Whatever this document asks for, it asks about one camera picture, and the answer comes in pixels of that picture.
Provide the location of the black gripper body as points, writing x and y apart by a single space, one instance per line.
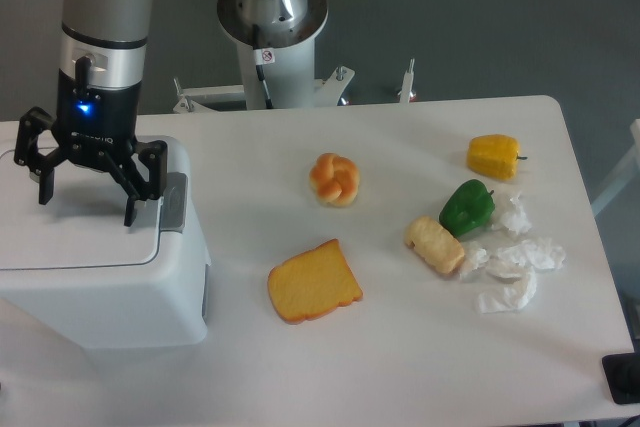
94 126

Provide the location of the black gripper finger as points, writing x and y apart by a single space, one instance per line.
31 125
140 168

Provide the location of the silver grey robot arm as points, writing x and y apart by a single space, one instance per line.
103 52

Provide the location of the white plastic trash can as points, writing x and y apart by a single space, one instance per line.
155 304

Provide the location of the knotted bread roll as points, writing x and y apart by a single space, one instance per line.
335 180

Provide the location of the orange toast slice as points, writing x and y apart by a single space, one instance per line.
313 284

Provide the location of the pale yellow waffle pastry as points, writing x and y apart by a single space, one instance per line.
434 244

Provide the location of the green bell pepper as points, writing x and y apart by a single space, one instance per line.
468 208

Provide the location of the crumpled white tissue left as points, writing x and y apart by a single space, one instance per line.
476 257

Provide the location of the crumpled white tissue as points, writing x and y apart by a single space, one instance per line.
526 257
510 297
509 214
476 257

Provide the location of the yellow corn piece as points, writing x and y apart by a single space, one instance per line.
496 156

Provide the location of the crumpled white tissue upper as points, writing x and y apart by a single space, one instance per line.
509 214

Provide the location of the crumpled white tissue lower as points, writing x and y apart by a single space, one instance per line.
510 297

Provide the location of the crumpled white tissue middle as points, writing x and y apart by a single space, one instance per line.
526 257

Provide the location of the black device at table edge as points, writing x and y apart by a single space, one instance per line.
622 375

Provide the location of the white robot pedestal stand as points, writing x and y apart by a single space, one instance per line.
272 79

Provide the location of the white frame at right edge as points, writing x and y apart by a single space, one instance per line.
619 177

